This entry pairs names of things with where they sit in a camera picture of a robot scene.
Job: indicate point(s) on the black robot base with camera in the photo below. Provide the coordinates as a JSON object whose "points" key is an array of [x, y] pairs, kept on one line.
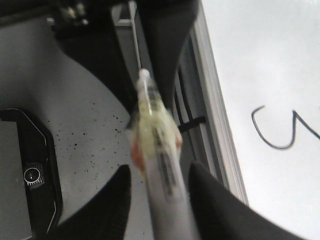
{"points": [[31, 201]]}

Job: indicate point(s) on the white whiteboard with aluminium frame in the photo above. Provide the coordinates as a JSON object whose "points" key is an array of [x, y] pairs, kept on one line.
{"points": [[261, 80]]}

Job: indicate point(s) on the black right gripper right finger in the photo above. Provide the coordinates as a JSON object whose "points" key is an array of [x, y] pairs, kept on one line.
{"points": [[219, 215]]}

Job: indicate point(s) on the black whiteboard marker with tape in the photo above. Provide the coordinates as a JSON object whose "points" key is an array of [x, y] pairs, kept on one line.
{"points": [[156, 142]]}

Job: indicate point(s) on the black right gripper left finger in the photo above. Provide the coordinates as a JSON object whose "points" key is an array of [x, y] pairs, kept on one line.
{"points": [[104, 217]]}

